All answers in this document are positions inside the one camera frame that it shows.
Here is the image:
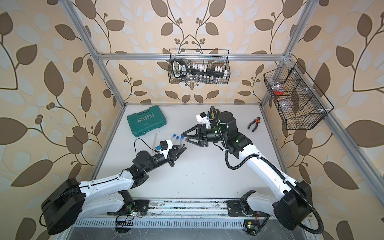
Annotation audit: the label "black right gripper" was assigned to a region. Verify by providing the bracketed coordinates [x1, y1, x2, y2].
[184, 124, 229, 147]

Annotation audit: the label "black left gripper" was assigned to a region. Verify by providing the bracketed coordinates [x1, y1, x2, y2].
[142, 144, 185, 175]

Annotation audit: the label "clear test tube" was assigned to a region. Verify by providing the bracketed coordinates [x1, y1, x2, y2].
[153, 133, 158, 149]
[179, 137, 184, 149]

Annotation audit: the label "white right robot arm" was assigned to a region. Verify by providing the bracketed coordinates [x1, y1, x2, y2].
[183, 109, 315, 233]

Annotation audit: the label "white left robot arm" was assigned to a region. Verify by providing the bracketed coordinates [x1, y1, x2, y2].
[41, 146, 187, 236]

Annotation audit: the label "black flat tool case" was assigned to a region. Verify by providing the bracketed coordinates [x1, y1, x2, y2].
[209, 106, 217, 120]

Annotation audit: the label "green plastic tool case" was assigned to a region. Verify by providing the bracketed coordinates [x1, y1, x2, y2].
[127, 106, 167, 137]

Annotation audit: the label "orange black pliers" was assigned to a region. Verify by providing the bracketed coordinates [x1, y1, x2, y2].
[247, 117, 261, 132]

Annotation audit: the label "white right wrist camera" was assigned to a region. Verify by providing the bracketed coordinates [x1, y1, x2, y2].
[196, 113, 214, 129]

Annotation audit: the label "black corrugated cable right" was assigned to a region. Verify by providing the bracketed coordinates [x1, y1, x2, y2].
[209, 105, 325, 235]

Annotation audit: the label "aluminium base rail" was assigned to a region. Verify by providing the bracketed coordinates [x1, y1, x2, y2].
[59, 197, 313, 230]

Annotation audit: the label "black wire basket rear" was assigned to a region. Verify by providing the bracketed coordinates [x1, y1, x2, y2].
[168, 48, 231, 85]

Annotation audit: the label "black wire basket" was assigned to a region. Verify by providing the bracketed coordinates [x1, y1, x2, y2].
[168, 48, 231, 85]
[264, 62, 334, 130]

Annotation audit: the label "black wire basket right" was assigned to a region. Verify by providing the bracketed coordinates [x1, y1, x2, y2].
[264, 62, 334, 130]

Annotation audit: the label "aluminium frame rear crossbar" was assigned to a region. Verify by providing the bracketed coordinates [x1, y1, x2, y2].
[95, 53, 286, 62]

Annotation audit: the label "aluminium frame post right rear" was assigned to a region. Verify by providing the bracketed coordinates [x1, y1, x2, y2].
[259, 0, 319, 109]

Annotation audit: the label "aluminium frame post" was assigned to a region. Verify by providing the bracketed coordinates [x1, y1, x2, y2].
[259, 0, 319, 109]
[59, 0, 126, 108]

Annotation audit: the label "aluminium frame post left rear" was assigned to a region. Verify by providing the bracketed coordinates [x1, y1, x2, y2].
[59, 0, 126, 108]

